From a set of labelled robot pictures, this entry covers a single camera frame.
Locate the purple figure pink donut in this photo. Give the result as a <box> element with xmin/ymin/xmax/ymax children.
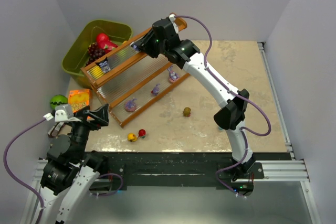
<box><xmin>124</xmin><ymin>98</ymin><xmax>137</xmax><ymax>112</ymax></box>

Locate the yellow duck toy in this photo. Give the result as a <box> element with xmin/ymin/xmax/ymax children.
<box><xmin>128</xmin><ymin>133</ymin><xmax>138</xmax><ymax>142</ymax></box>

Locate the purple bunny pink base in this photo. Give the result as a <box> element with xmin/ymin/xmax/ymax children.
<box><xmin>167</xmin><ymin>66</ymin><xmax>180</xmax><ymax>83</ymax></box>

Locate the orange three-tier ribbed shelf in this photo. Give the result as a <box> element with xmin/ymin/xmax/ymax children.
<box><xmin>81</xmin><ymin>29</ymin><xmax>189</xmax><ymax>127</ymax></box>

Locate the black-headed purple striped figure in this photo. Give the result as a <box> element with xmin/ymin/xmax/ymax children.
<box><xmin>96</xmin><ymin>57</ymin><xmax>111</xmax><ymax>73</ymax></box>

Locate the red heart toy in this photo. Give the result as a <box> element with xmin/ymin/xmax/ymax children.
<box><xmin>138</xmin><ymin>129</ymin><xmax>146</xmax><ymax>138</ymax></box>

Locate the purple bunny red bow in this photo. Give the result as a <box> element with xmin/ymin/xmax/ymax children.
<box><xmin>151</xmin><ymin>83</ymin><xmax>160</xmax><ymax>96</ymax></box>

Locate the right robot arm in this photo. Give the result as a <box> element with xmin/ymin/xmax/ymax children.
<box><xmin>82</xmin><ymin>14</ymin><xmax>254</xmax><ymax>172</ymax></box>

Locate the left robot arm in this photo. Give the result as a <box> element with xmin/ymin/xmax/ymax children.
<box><xmin>35</xmin><ymin>104</ymin><xmax>109</xmax><ymax>223</ymax></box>

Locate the brown object by left arm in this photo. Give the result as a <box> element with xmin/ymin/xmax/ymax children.
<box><xmin>47</xmin><ymin>122</ymin><xmax>65</xmax><ymax>138</ymax></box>

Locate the orange snack box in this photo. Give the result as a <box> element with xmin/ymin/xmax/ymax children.
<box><xmin>68</xmin><ymin>89</ymin><xmax>92</xmax><ymax>113</ymax></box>

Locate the green plastic lime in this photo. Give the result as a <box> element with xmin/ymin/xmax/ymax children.
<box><xmin>116</xmin><ymin>48</ymin><xmax>127</xmax><ymax>60</ymax></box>

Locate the green watermelon ball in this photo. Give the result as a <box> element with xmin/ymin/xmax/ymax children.
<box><xmin>49</xmin><ymin>94</ymin><xmax>68</xmax><ymax>110</ymax></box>

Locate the red dragon fruit toy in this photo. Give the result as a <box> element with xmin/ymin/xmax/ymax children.
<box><xmin>96</xmin><ymin>33</ymin><xmax>118</xmax><ymax>53</ymax></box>

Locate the yellow plastic lemon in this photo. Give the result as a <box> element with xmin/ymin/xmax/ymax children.
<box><xmin>90</xmin><ymin>66</ymin><xmax>104</xmax><ymax>79</ymax></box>

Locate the dark purple grape bunch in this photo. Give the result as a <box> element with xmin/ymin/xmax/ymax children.
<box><xmin>86</xmin><ymin>42</ymin><xmax>106</xmax><ymax>66</ymax></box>

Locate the green plastic bin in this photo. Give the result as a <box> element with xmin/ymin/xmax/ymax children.
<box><xmin>61</xmin><ymin>19</ymin><xmax>133</xmax><ymax>89</ymax></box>

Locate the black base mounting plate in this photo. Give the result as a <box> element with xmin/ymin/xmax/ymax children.
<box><xmin>99</xmin><ymin>152</ymin><xmax>291</xmax><ymax>193</ymax></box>

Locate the brown round toy figure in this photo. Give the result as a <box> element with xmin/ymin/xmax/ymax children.
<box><xmin>183</xmin><ymin>107</ymin><xmax>191</xmax><ymax>117</ymax></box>

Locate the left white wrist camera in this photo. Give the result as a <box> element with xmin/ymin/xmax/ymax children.
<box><xmin>43</xmin><ymin>104</ymin><xmax>81</xmax><ymax>123</ymax></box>

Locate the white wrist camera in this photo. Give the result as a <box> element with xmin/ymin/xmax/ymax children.
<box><xmin>168</xmin><ymin>14</ymin><xmax>179</xmax><ymax>34</ymax></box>
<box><xmin>43</xmin><ymin>104</ymin><xmax>81</xmax><ymax>123</ymax></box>

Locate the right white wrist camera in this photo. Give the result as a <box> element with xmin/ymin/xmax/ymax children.
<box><xmin>168</xmin><ymin>14</ymin><xmax>179</xmax><ymax>34</ymax></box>

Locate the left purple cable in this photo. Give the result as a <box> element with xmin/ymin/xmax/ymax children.
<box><xmin>3</xmin><ymin>118</ymin><xmax>48</xmax><ymax>224</ymax></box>

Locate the aluminium frame rail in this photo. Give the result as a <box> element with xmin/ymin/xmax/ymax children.
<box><xmin>258</xmin><ymin>41</ymin><xmax>321</xmax><ymax>224</ymax></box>

